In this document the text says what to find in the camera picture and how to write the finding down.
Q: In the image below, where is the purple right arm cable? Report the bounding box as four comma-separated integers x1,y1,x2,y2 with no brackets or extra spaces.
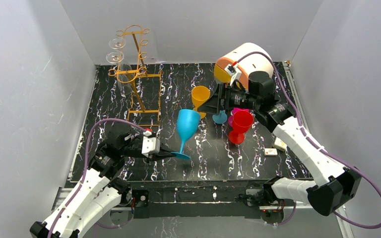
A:
235,51,381,230

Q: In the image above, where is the light blue plastic wine glass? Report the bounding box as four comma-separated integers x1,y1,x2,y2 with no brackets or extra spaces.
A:
212,110,228,124

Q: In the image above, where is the round drawer cabinet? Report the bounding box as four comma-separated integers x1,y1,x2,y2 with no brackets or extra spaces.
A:
213,43,273,89

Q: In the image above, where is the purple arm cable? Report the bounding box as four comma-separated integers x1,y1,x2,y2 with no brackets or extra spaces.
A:
46,118,150,238
235,51,381,230

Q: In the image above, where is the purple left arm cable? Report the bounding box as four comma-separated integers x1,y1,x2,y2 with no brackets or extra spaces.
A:
46,118,150,238

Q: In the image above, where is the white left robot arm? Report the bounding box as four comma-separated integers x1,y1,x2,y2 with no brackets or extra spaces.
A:
30,124,173,238

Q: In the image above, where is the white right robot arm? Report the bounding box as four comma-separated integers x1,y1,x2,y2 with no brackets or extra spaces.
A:
198,71,361,216

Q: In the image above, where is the magenta plastic wine glass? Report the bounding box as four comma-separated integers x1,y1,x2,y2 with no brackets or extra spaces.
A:
228,108,249,126

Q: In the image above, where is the orange plastic wine glass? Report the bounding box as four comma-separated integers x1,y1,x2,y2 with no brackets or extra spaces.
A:
191,85,210,112

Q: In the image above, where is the black marble table mat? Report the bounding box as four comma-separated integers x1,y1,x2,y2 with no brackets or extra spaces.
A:
69,63,310,181

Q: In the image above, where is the cream rectangular box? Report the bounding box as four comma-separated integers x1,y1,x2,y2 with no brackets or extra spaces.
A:
272,137,287,152

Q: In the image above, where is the small white box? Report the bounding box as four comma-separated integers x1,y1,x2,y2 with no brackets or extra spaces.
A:
264,148,278,156

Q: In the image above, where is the clear wine glass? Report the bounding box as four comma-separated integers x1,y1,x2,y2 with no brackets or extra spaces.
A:
109,37,126,50
106,51,124,64

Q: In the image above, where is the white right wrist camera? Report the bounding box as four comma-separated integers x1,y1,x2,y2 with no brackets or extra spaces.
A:
225,61,242,86

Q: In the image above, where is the gold wire wine glass rack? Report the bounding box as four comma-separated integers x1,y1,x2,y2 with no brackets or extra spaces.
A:
108,24,163,127

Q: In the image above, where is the red plastic wine glass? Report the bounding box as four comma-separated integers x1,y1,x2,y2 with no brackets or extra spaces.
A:
229,110,254,144

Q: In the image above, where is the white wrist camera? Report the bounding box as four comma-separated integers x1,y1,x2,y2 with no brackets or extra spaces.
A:
141,128,161,158
225,61,242,86

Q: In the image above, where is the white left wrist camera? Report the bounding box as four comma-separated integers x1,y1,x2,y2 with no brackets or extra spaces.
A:
141,128,161,158

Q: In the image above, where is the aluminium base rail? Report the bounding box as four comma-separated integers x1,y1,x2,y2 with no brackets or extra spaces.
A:
44,186,356,238

